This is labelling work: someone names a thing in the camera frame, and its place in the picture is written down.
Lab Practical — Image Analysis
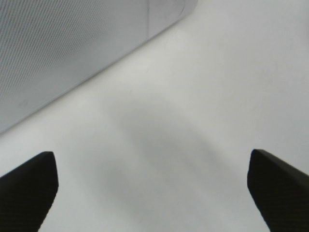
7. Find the white microwave door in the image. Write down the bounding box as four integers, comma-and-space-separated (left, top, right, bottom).
0, 0, 197, 131

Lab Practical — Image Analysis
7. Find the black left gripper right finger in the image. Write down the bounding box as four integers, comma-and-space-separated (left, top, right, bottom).
247, 149, 309, 232

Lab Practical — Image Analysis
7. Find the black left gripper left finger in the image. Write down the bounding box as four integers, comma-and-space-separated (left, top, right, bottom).
0, 151, 59, 232

